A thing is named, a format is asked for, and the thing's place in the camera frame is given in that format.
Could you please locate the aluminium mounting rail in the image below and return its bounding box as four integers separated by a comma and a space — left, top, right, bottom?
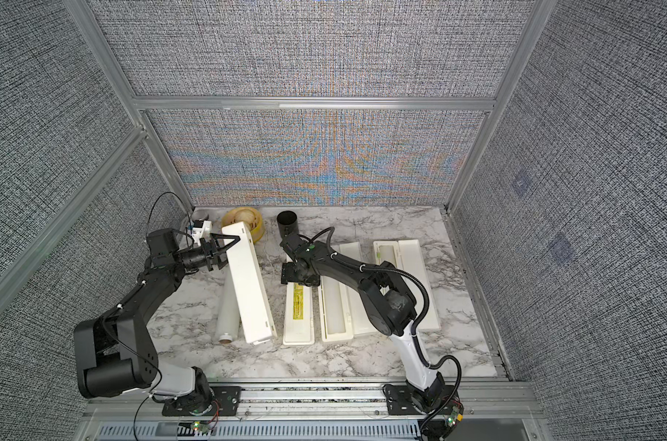
79, 378, 548, 426

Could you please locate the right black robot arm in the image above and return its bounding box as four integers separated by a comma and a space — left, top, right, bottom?
280, 233, 455, 413

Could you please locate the yellow bowl with buns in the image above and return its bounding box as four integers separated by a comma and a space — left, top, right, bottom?
221, 207, 265, 244

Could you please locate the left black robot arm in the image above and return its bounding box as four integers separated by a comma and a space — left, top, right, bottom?
73, 229, 241, 412

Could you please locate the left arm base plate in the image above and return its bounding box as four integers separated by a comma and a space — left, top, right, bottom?
162, 386, 243, 417

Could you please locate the plastic wrap roll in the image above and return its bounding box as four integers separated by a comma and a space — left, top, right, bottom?
216, 275, 241, 345

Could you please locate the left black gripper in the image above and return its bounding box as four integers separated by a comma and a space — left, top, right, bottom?
173, 235, 240, 273

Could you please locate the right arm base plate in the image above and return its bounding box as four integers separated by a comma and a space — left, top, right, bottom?
382, 383, 465, 415

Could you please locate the black cup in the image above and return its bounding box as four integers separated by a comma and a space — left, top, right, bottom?
276, 211, 300, 239

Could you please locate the white wrap dispenser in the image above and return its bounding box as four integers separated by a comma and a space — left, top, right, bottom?
222, 222, 315, 347
373, 238, 443, 333
318, 241, 379, 344

